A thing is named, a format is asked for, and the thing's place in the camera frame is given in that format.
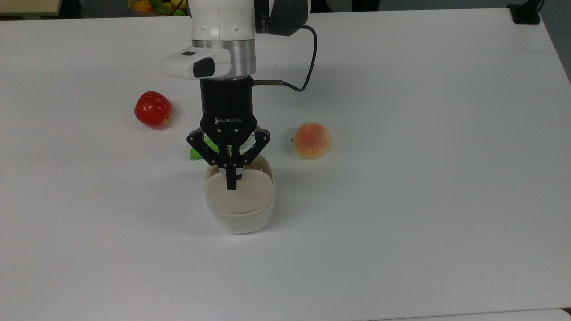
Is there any toy peach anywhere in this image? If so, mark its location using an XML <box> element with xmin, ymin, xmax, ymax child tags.
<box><xmin>292</xmin><ymin>122</ymin><xmax>331</xmax><ymax>160</ymax></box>

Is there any black clamp stand base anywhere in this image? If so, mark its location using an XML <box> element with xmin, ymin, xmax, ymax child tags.
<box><xmin>508</xmin><ymin>0</ymin><xmax>543</xmax><ymax>25</ymax></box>

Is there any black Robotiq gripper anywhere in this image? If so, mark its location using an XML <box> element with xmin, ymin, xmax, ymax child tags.
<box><xmin>186</xmin><ymin>76</ymin><xmax>272</xmax><ymax>191</ymax></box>

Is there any cream plastic garbage bin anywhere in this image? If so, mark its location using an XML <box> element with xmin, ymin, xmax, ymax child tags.
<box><xmin>204</xmin><ymin>155</ymin><xmax>277</xmax><ymax>235</ymax></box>

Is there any light wooden board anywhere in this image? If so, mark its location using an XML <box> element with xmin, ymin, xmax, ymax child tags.
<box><xmin>0</xmin><ymin>0</ymin><xmax>63</xmax><ymax>18</ymax></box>

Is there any red toy apple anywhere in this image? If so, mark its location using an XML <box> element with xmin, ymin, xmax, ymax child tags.
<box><xmin>134</xmin><ymin>91</ymin><xmax>173</xmax><ymax>129</ymax></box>

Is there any bowl of toy fruit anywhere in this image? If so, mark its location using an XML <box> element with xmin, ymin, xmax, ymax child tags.
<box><xmin>127</xmin><ymin>0</ymin><xmax>188</xmax><ymax>17</ymax></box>

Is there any green toy pepper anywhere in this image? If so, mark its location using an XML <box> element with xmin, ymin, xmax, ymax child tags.
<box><xmin>188</xmin><ymin>135</ymin><xmax>219</xmax><ymax>161</ymax></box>

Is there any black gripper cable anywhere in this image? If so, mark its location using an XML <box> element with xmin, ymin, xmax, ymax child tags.
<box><xmin>252</xmin><ymin>24</ymin><xmax>319</xmax><ymax>93</ymax></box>

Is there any beige garbage bin lid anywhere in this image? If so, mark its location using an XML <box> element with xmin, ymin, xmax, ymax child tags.
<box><xmin>205</xmin><ymin>169</ymin><xmax>274</xmax><ymax>216</ymax></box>

